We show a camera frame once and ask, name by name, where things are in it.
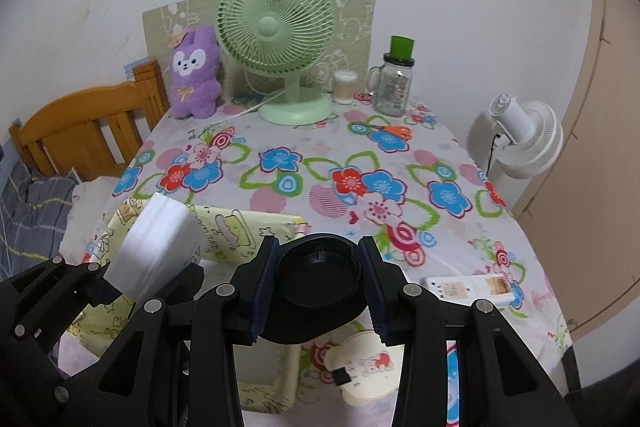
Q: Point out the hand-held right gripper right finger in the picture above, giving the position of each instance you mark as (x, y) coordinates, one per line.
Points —
(374, 292)

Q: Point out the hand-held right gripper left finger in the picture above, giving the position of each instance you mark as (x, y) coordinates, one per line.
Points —
(266, 292)

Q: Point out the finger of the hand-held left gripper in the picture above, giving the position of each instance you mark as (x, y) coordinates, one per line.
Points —
(187, 282)
(107, 293)

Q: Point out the white sponge block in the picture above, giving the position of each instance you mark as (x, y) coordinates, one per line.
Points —
(155, 247)

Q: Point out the black round lid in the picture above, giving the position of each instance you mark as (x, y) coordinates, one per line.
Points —
(320, 307)

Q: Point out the yellow cartoon fabric storage box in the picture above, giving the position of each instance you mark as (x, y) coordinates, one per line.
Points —
(227, 232)

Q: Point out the cream cartoon pouch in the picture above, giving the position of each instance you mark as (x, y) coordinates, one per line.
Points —
(367, 359)

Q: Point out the white power strip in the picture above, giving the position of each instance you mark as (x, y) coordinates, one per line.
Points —
(452, 289)

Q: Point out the white cloth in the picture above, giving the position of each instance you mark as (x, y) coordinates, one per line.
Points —
(87, 207)

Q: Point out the grey plaid pillow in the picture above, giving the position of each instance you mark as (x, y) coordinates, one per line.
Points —
(35, 212)

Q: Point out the floral printed tablecloth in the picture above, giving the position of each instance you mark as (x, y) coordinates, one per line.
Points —
(320, 147)

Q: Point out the wooden bed headboard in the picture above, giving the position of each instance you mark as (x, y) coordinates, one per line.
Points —
(75, 117)

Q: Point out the glass jar mug green lid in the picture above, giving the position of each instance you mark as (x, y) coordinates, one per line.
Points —
(392, 89)

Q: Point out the clear cotton swab container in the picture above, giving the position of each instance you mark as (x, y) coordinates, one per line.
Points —
(345, 89)

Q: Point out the purple plush toy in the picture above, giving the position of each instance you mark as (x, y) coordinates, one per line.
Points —
(194, 77)

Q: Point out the white standing fan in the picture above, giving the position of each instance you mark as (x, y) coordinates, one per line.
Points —
(530, 132)

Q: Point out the beige door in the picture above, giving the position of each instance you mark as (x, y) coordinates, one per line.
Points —
(600, 157)

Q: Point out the green desk fan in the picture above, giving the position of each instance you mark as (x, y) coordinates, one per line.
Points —
(275, 27)

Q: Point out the blue wall sticker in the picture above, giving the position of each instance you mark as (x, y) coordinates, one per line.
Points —
(132, 66)

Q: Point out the beige printed wall sheet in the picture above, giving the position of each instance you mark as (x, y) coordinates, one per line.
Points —
(355, 27)

